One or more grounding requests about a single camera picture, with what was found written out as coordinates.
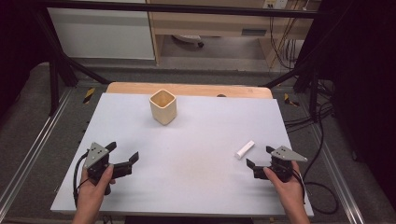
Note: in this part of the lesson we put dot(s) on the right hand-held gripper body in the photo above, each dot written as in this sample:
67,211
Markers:
281,161

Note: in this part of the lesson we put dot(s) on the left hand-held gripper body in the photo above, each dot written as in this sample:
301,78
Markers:
96,155

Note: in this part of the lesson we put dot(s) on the white tube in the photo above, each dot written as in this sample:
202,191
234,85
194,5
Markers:
244,149

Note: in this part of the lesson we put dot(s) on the cream square cup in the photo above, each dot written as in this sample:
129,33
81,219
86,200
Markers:
162,107

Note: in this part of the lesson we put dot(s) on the person's right hand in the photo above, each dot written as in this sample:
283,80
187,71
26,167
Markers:
285,186

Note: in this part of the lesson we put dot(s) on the person's left hand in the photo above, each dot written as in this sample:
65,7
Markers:
93,186

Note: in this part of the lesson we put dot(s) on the yellow black tape marker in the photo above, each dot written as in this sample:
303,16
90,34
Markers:
89,95
290,100

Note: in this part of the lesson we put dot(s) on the pale grey table mat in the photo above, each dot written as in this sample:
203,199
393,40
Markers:
186,161

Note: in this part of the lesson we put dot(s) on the black metal stand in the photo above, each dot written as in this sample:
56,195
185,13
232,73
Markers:
306,77
57,71

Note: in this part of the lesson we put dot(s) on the wooden table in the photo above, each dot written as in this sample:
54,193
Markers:
193,89

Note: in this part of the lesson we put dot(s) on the white cabinet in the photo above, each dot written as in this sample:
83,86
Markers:
102,34

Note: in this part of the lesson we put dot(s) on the black curtain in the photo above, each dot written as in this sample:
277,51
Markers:
364,77
15,46

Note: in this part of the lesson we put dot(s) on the light wooden desk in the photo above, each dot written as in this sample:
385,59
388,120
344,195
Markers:
211,25

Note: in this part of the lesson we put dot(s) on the aluminium floor rail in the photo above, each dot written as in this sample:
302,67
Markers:
34,149
337,177

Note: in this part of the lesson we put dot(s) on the white wall socket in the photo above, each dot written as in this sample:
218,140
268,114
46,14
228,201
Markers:
275,3

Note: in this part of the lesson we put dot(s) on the black metal frame bar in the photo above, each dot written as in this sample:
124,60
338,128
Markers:
186,8

